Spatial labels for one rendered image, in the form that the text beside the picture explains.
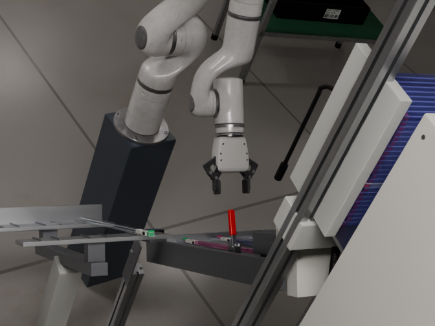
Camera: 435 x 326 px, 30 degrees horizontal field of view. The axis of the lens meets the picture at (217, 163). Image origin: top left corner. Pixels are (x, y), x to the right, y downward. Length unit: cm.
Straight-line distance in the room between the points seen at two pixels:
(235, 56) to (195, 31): 33
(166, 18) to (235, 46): 30
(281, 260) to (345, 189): 24
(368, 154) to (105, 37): 318
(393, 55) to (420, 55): 426
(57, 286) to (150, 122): 78
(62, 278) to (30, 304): 97
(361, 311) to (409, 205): 23
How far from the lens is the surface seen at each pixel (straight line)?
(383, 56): 133
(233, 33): 219
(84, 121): 382
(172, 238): 233
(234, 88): 226
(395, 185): 136
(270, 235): 177
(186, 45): 249
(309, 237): 156
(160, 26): 242
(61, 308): 215
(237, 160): 226
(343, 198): 145
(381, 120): 136
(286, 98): 449
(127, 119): 267
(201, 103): 222
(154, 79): 254
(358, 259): 145
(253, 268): 177
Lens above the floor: 233
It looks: 37 degrees down
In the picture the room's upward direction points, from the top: 22 degrees clockwise
